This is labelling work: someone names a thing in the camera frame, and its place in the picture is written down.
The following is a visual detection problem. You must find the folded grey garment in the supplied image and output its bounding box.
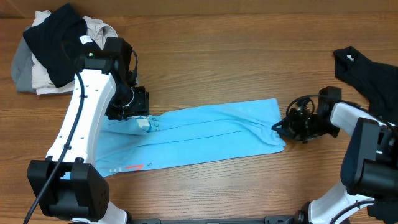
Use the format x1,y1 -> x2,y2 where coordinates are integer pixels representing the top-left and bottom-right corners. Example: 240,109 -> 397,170
11,37 -> 36,94

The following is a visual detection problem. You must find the folded beige shirt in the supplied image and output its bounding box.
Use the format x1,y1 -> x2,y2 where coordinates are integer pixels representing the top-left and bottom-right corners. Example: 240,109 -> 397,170
32,16 -> 118,95

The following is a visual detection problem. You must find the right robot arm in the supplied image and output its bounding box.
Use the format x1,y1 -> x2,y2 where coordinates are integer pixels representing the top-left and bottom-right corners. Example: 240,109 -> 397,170
264,86 -> 397,224

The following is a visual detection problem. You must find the folded black shirt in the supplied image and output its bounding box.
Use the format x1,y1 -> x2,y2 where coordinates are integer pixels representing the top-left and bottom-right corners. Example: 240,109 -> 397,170
23,4 -> 100,88

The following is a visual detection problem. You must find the light blue t-shirt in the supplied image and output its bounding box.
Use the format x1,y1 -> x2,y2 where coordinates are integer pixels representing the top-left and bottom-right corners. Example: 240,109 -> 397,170
95,98 -> 285,177

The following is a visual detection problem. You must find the black shirt on right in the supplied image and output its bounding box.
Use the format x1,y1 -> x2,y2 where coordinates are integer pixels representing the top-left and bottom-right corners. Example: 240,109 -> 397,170
333,45 -> 398,224

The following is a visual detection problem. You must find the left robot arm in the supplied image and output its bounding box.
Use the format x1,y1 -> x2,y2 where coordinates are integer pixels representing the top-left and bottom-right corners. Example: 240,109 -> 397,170
24,37 -> 149,223

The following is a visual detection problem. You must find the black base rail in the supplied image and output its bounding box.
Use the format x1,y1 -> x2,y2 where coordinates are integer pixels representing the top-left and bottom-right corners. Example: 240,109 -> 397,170
127,215 -> 294,224

